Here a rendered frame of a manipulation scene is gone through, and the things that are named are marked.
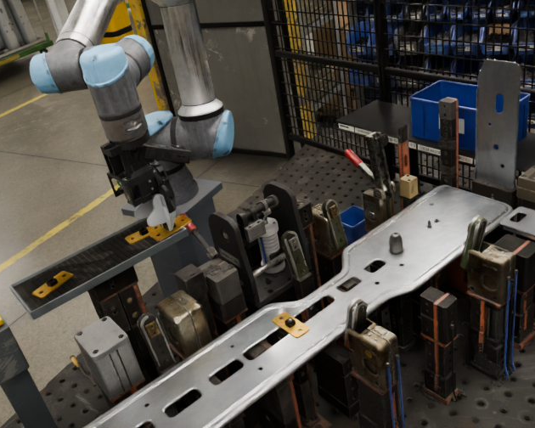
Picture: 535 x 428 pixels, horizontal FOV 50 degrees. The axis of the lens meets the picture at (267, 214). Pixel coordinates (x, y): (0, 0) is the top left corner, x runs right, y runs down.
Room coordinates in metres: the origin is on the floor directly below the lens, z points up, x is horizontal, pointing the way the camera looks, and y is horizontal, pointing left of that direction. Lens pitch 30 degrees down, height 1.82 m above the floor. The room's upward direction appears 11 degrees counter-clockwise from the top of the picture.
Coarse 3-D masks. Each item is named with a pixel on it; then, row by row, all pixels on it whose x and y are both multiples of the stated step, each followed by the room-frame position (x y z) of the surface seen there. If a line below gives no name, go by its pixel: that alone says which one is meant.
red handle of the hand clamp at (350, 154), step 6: (348, 150) 1.40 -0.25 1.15; (348, 156) 1.39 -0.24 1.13; (354, 156) 1.38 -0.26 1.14; (354, 162) 1.37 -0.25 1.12; (360, 162) 1.37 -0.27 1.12; (360, 168) 1.36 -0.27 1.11; (366, 168) 1.36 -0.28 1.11; (366, 174) 1.35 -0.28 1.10; (372, 174) 1.34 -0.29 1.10; (372, 180) 1.33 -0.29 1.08; (384, 186) 1.31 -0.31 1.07
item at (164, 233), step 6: (180, 216) 1.03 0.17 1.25; (174, 222) 1.00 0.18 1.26; (180, 222) 1.01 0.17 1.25; (186, 222) 1.00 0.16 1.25; (162, 228) 1.00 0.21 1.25; (174, 228) 0.99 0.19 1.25; (150, 234) 0.99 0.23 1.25; (156, 234) 0.98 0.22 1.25; (162, 234) 0.98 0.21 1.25; (168, 234) 0.97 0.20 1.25
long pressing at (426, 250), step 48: (432, 192) 1.34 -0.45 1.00; (384, 240) 1.17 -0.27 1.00; (432, 240) 1.13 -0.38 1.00; (336, 288) 1.02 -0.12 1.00; (384, 288) 0.99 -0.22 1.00; (240, 336) 0.93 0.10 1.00; (288, 336) 0.90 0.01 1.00; (336, 336) 0.88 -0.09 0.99; (192, 384) 0.82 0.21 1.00; (240, 384) 0.80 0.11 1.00
